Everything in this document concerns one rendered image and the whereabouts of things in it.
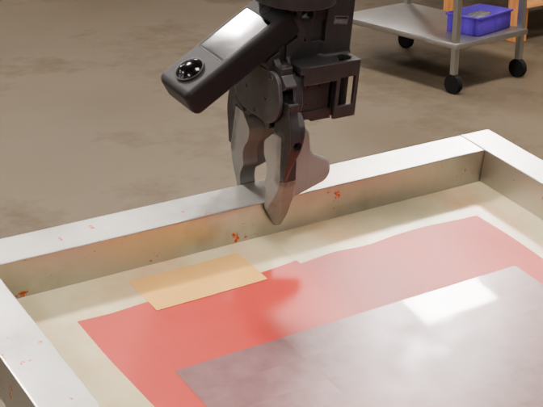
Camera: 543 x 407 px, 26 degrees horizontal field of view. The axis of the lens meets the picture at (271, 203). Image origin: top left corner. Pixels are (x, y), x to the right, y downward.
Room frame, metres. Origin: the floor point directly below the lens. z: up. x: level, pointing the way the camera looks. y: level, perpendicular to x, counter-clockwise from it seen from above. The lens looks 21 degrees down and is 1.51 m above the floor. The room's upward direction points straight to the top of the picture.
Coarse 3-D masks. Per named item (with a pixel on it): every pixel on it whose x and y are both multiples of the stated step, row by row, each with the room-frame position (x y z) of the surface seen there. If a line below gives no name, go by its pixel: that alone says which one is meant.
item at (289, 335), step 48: (240, 288) 0.87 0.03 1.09; (288, 288) 0.88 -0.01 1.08; (96, 336) 0.79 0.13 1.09; (144, 336) 0.80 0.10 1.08; (192, 336) 0.80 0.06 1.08; (240, 336) 0.81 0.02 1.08; (288, 336) 0.81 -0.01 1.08; (336, 336) 0.81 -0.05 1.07; (384, 336) 0.82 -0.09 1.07; (144, 384) 0.74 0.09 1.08; (192, 384) 0.74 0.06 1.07; (240, 384) 0.74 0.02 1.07; (288, 384) 0.75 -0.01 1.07; (336, 384) 0.75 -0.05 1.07; (384, 384) 0.76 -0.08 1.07; (432, 384) 0.76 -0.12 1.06
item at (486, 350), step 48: (384, 240) 0.97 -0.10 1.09; (432, 240) 0.98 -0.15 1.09; (480, 240) 0.98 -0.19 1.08; (336, 288) 0.88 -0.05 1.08; (384, 288) 0.89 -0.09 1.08; (432, 288) 0.89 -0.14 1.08; (480, 288) 0.90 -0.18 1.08; (528, 288) 0.90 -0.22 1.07; (432, 336) 0.82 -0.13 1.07; (480, 336) 0.83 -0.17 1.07; (528, 336) 0.83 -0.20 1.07; (480, 384) 0.76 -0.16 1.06; (528, 384) 0.77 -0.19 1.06
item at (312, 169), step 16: (272, 144) 0.95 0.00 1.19; (304, 144) 0.96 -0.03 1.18; (272, 160) 0.95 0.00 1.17; (304, 160) 0.96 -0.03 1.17; (320, 160) 0.97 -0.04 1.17; (272, 176) 0.95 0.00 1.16; (304, 176) 0.96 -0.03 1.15; (320, 176) 0.97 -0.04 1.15; (272, 192) 0.95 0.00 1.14; (288, 192) 0.94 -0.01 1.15; (272, 208) 0.95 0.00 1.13; (288, 208) 0.95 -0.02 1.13
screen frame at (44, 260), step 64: (256, 192) 0.97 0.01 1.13; (320, 192) 0.99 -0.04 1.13; (384, 192) 1.03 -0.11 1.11; (512, 192) 1.06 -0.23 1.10; (0, 256) 0.84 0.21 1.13; (64, 256) 0.86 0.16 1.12; (128, 256) 0.89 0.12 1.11; (0, 320) 0.75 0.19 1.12; (0, 384) 0.71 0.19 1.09; (64, 384) 0.68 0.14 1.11
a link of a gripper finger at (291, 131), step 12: (288, 108) 0.93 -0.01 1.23; (288, 120) 0.93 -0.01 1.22; (300, 120) 0.93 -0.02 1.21; (276, 132) 0.94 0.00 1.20; (288, 132) 0.93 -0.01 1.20; (300, 132) 0.93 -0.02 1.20; (288, 144) 0.93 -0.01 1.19; (300, 144) 0.93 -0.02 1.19; (288, 156) 0.93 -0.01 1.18; (288, 168) 0.93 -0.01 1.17; (288, 180) 0.94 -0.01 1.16
